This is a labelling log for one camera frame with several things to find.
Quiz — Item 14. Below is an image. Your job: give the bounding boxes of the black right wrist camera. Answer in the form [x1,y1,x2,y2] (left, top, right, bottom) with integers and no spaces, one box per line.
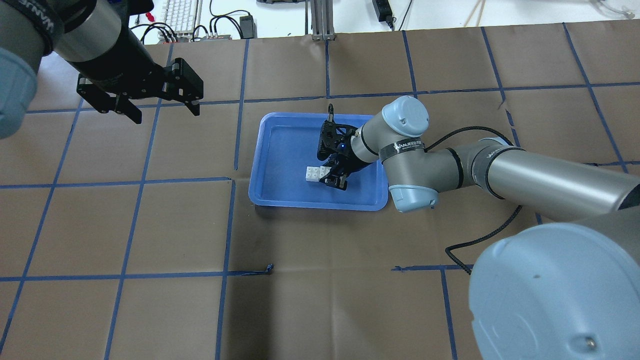
[317,104,358,161]

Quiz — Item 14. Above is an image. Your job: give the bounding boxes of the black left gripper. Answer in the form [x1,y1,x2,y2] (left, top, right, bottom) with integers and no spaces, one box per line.
[76,57,204,125]

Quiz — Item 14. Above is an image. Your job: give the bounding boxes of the white keyboard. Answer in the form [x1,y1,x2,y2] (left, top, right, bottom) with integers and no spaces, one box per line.
[157,0,202,37]

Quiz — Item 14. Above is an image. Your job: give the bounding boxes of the blue plastic tray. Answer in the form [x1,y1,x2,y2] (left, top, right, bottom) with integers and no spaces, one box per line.
[248,112,389,212]

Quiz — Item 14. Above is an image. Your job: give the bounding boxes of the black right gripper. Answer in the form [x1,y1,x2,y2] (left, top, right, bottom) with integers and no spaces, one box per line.
[320,150,371,191]

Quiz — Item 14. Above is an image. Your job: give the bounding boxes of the white block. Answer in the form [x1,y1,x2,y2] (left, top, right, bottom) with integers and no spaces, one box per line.
[305,166,322,182]
[317,166,331,182]

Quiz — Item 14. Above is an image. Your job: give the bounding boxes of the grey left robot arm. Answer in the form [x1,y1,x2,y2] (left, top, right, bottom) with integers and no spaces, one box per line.
[0,0,204,139]

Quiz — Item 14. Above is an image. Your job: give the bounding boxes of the black corrugated cable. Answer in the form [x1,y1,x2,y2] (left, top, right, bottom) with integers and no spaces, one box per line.
[425,126,523,276]

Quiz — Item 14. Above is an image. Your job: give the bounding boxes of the black power adapter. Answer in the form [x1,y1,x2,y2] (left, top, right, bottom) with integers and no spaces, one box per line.
[372,0,394,23]

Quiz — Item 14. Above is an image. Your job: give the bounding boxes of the aluminium frame post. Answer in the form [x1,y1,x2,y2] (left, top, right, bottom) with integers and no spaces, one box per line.
[310,0,336,41]

